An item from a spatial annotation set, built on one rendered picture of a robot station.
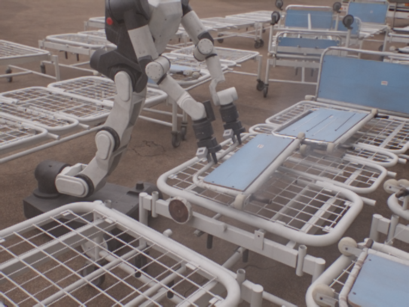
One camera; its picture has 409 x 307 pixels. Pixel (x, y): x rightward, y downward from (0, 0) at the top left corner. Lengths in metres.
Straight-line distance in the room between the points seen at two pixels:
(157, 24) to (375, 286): 1.36
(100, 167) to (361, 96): 2.04
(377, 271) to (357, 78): 2.21
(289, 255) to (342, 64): 2.11
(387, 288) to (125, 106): 1.43
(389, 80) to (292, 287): 1.79
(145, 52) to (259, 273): 1.25
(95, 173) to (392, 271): 1.60
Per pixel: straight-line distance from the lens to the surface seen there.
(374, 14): 9.80
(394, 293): 1.58
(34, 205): 2.80
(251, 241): 1.92
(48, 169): 2.81
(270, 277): 2.48
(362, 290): 1.55
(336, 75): 3.71
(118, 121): 2.43
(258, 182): 1.94
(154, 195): 2.14
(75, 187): 2.68
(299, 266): 1.87
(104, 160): 2.51
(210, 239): 2.13
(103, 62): 2.38
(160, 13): 2.13
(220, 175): 1.99
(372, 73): 3.63
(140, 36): 2.04
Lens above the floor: 1.46
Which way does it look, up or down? 21 degrees down
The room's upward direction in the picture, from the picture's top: 3 degrees clockwise
